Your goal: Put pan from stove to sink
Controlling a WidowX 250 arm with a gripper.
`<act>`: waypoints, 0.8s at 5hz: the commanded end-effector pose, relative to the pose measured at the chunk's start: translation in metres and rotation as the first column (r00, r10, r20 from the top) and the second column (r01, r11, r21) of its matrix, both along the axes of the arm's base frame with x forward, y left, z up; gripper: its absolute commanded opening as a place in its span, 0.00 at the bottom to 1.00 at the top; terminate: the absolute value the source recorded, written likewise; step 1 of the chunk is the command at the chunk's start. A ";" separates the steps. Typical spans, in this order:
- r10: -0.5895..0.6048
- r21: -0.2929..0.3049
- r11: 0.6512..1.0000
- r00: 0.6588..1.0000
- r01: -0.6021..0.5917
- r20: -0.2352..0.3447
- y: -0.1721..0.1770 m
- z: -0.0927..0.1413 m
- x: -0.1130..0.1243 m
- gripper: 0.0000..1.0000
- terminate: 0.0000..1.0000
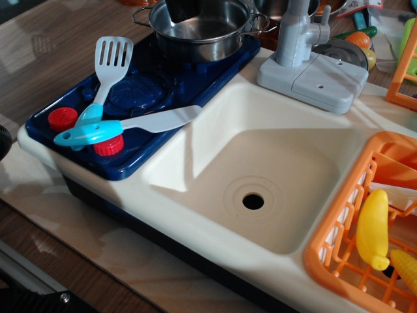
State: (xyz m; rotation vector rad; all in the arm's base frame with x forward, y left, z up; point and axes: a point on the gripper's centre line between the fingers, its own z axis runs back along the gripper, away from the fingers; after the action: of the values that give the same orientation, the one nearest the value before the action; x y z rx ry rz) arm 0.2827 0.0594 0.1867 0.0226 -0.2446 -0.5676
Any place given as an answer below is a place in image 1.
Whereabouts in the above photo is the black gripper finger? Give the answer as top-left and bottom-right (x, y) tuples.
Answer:
(165, 0), (200, 23)

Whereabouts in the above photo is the stainless steel pot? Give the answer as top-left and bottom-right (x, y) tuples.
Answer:
(132, 1), (270, 63)

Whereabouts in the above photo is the red stove knob right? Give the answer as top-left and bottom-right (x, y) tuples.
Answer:
(93, 134), (124, 157)

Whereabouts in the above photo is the red stove knob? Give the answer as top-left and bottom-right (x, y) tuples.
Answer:
(48, 107), (79, 132)
(93, 134), (124, 157)

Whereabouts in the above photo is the red stove knob left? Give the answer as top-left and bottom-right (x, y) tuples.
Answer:
(48, 107), (79, 132)

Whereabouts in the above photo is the cream toy sink unit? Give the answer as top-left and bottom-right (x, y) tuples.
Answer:
(18, 49), (416, 312)

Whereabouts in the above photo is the grey slotted toy spatula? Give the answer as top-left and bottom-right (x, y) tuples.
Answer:
(70, 36), (135, 152)

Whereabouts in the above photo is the grey toy faucet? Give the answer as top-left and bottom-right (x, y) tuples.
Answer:
(257, 1), (368, 114)

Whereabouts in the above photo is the green toy vegetable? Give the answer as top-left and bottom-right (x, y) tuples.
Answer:
(332, 26), (378, 39)

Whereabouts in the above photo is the yellow toy fruit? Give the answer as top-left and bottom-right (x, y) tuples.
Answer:
(362, 48), (377, 70)

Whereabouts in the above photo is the orange plastic crate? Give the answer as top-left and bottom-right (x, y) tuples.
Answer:
(386, 18), (416, 112)

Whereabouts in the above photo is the orange dish rack basket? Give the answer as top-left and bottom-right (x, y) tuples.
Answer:
(304, 132), (416, 312)

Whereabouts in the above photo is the yellow toy banana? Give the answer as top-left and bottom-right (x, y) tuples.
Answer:
(356, 189), (390, 271)

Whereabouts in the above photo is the white toy plate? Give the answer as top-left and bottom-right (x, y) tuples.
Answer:
(368, 182), (416, 215)

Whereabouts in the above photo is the yellow toy corn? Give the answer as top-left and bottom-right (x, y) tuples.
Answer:
(390, 249), (416, 295)

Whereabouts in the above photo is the grey toy knife blue handle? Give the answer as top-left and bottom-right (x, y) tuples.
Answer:
(53, 105), (203, 147)

